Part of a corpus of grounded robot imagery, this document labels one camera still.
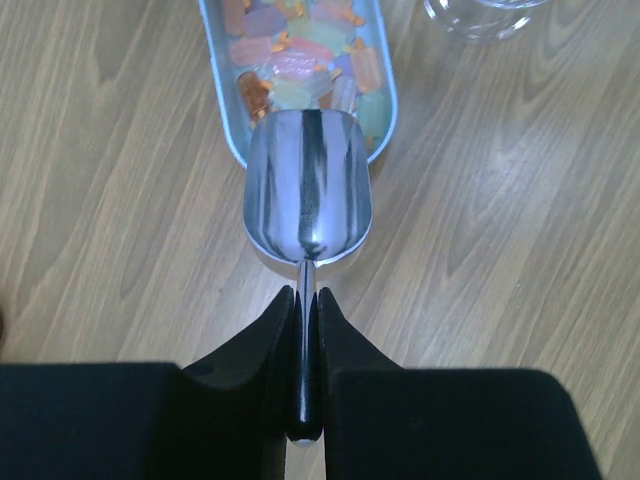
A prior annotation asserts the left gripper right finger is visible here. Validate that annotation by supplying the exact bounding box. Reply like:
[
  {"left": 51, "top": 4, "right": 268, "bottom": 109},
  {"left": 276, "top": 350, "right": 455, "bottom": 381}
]
[{"left": 318, "top": 289, "right": 601, "bottom": 479}]

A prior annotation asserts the grey candy tray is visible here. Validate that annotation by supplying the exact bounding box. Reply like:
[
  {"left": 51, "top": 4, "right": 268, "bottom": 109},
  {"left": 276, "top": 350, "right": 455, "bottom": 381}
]
[{"left": 199, "top": 1, "right": 398, "bottom": 165}]

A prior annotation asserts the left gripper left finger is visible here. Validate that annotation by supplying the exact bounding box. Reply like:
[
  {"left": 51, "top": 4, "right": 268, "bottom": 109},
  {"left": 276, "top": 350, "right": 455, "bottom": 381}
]
[{"left": 1, "top": 287, "right": 294, "bottom": 479}]

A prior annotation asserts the clear plastic cup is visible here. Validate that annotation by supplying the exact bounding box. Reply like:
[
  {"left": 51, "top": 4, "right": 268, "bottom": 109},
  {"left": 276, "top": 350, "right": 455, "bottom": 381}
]
[{"left": 423, "top": 0, "right": 548, "bottom": 44}]

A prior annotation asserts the metal scoop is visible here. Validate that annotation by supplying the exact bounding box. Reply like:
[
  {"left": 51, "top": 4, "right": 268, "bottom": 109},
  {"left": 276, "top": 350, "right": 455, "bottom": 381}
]
[{"left": 243, "top": 109, "right": 373, "bottom": 446}]

